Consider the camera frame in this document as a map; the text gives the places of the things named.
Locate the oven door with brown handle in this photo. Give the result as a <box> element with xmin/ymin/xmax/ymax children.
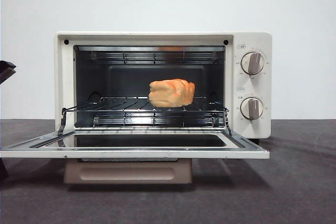
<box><xmin>0</xmin><ymin>129</ymin><xmax>271</xmax><ymax>185</ymax></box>

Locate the orange bread loaf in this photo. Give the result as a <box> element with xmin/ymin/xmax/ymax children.
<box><xmin>148</xmin><ymin>78</ymin><xmax>196</xmax><ymax>109</ymax></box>

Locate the white Toshiba toaster oven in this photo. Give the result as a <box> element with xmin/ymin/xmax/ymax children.
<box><xmin>54</xmin><ymin>31</ymin><xmax>272</xmax><ymax>146</ymax></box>

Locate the cream oven knob brown grip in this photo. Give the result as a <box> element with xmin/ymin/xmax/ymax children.
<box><xmin>240</xmin><ymin>51</ymin><xmax>265</xmax><ymax>76</ymax></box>
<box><xmin>239</xmin><ymin>97</ymin><xmax>264</xmax><ymax>120</ymax></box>

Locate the metal wire oven rack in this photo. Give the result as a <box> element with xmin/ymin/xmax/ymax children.
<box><xmin>61</xmin><ymin>96</ymin><xmax>229</xmax><ymax>116</ymax></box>

